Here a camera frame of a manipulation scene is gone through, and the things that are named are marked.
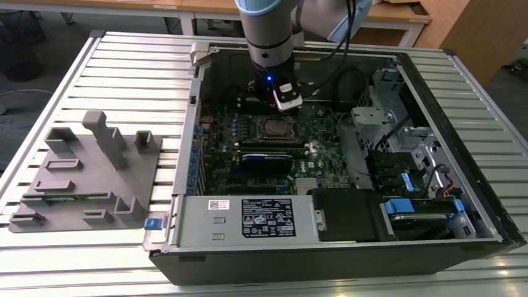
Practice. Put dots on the silver CPU chip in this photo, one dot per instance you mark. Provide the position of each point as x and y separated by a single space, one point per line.
277 127

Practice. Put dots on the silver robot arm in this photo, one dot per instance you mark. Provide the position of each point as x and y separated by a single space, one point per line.
268 34

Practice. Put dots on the CPU socket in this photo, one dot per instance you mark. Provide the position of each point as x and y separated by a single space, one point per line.
296 138

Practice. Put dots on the black graphics card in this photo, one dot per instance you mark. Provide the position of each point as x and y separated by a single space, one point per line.
265 164

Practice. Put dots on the green motherboard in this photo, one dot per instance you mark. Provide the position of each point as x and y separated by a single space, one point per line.
325 157

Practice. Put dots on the silver metal drive cage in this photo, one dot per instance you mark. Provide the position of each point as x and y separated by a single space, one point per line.
373 117

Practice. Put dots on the silver chipset heatsink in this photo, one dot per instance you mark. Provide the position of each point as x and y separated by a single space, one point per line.
307 183

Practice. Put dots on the black plastic disk bay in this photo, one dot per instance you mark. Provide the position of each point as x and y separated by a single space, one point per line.
387 167

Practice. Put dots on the black rating label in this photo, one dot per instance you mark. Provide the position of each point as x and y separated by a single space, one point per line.
268 218

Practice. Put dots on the grey power supply unit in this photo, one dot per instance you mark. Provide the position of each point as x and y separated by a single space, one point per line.
197 222

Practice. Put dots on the blue disk bay tab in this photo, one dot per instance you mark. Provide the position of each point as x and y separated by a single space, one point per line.
407 182

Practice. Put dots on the grey parts rack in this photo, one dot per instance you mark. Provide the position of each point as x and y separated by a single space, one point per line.
95 173

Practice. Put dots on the hard disk in blue carrier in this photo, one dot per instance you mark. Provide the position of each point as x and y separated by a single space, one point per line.
397 205

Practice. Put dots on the blue case latch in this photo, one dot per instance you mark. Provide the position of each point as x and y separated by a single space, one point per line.
152 223

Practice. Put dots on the wooden cabinet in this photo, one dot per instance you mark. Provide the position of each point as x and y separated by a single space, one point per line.
487 28

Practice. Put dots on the black PC case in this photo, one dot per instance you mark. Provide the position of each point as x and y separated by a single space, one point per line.
288 266

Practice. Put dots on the green RAM stick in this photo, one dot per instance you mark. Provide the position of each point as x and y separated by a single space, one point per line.
61 198

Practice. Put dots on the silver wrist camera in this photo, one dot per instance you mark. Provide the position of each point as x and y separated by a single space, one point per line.
288 100

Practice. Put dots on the wooden desk white frame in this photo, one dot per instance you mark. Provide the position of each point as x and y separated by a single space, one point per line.
83 3
396 17

